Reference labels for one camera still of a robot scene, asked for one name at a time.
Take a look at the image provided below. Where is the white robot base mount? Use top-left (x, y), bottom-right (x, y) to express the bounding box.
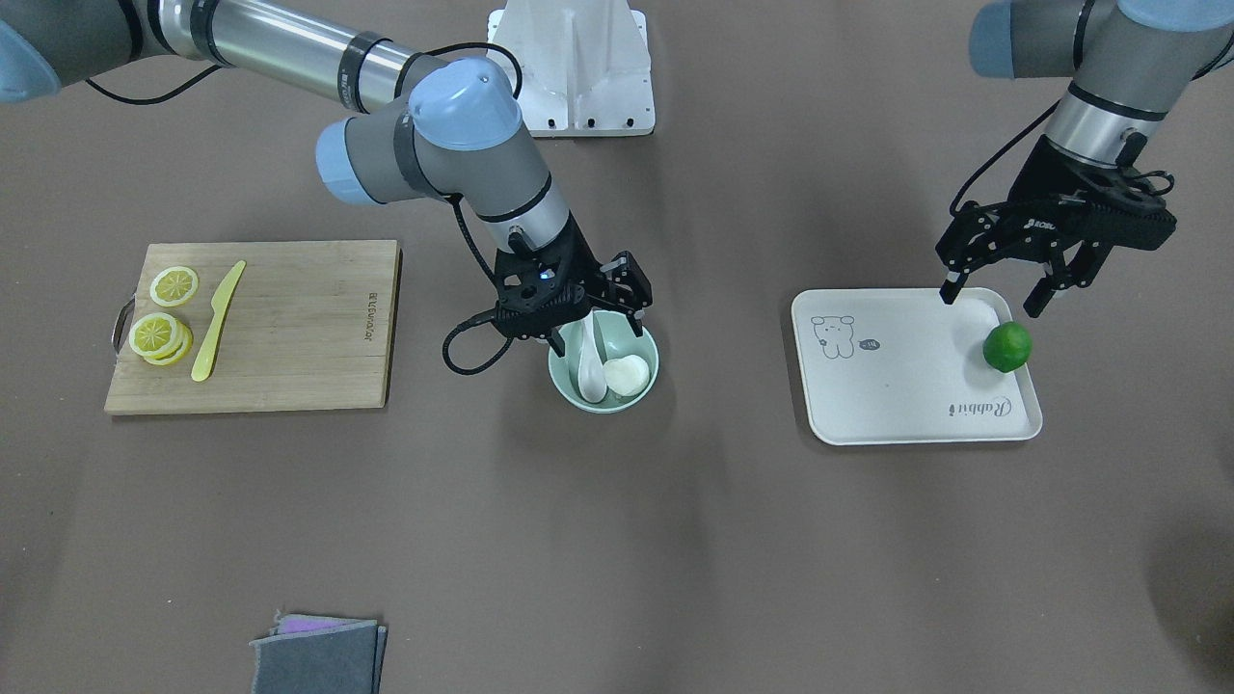
top-left (487, 1), bottom-right (656, 138)

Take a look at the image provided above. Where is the mint green bowl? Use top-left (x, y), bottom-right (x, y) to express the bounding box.
top-left (547, 310), bottom-right (660, 414)

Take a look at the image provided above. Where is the yellow plastic knife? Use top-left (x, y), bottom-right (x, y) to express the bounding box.
top-left (191, 259), bottom-right (247, 383)

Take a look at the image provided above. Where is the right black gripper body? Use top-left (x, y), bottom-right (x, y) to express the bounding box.
top-left (494, 217), bottom-right (653, 340)

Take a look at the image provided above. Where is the white ceramic spoon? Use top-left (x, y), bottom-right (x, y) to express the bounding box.
top-left (578, 312), bottom-right (608, 404)

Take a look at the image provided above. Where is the bamboo cutting board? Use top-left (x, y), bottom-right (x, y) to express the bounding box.
top-left (104, 240), bottom-right (401, 414)

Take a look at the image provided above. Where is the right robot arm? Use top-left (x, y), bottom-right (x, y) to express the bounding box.
top-left (2, 1), bottom-right (653, 356)

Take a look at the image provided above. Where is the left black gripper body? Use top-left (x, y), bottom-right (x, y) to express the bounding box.
top-left (937, 135), bottom-right (1177, 290)

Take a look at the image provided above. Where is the grey folded cloth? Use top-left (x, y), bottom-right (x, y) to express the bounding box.
top-left (251, 612), bottom-right (387, 693)

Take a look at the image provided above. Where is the green lime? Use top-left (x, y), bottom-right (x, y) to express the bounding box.
top-left (982, 321), bottom-right (1034, 373)

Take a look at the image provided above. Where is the single lemon slice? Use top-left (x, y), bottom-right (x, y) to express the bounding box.
top-left (148, 265), bottom-right (201, 307)

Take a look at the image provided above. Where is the beige rabbit tray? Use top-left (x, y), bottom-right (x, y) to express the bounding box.
top-left (791, 288), bottom-right (1043, 445)

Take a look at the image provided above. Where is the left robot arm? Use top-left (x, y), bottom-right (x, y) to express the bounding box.
top-left (935, 1), bottom-right (1233, 317)

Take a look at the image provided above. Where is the upper lemon slice stack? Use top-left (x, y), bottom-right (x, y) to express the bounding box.
top-left (127, 312), bottom-right (194, 367)

